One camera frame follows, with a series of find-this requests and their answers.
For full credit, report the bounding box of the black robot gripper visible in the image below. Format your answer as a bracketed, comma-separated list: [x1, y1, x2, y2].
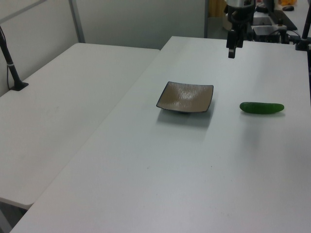
[224, 4, 255, 59]

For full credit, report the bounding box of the green cucumber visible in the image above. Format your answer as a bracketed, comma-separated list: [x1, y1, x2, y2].
[239, 101, 285, 115]

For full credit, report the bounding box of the square beige ceramic plate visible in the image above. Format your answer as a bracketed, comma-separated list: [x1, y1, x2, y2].
[155, 81, 215, 115]

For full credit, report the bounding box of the silver equipment box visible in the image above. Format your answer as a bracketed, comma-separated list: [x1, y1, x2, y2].
[252, 25, 288, 42]

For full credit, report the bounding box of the yellow curtain strip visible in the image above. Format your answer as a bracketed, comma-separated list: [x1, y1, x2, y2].
[208, 0, 228, 18]

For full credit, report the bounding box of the black camera stand with clamp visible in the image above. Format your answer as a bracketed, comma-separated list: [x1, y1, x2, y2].
[0, 25, 29, 92]
[294, 14, 311, 51]

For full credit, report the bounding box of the grey partition frame post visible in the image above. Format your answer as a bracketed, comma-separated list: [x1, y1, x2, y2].
[68, 0, 86, 44]

